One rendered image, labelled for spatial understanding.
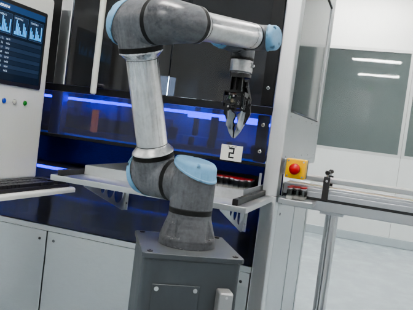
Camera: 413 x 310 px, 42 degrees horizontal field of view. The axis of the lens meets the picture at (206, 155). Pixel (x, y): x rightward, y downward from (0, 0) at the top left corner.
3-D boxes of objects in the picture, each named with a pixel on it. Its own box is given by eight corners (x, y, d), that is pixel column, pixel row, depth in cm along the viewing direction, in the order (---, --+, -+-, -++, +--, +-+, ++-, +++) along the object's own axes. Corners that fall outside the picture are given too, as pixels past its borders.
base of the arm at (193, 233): (219, 253, 140) (224, 214, 139) (161, 248, 137) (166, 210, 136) (208, 239, 155) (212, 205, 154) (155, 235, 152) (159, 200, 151)
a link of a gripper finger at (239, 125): (229, 137, 177) (233, 109, 176) (234, 138, 182) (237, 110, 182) (238, 138, 176) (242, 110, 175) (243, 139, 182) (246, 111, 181)
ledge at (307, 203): (284, 199, 215) (284, 194, 215) (316, 204, 211) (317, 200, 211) (277, 202, 202) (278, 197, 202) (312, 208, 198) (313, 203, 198)
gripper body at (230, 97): (220, 107, 176) (225, 70, 175) (227, 109, 184) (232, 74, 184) (243, 110, 174) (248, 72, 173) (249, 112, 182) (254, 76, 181)
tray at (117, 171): (126, 170, 230) (127, 162, 230) (183, 179, 222) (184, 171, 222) (84, 174, 198) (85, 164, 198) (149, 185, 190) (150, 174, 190)
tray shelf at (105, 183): (115, 173, 232) (115, 169, 232) (276, 199, 210) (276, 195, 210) (49, 179, 187) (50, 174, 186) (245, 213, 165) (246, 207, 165)
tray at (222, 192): (201, 182, 220) (202, 174, 220) (264, 192, 212) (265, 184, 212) (169, 188, 188) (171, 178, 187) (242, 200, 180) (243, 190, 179)
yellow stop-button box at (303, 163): (287, 176, 208) (290, 157, 207) (306, 179, 205) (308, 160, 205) (284, 177, 200) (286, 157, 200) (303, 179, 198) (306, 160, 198)
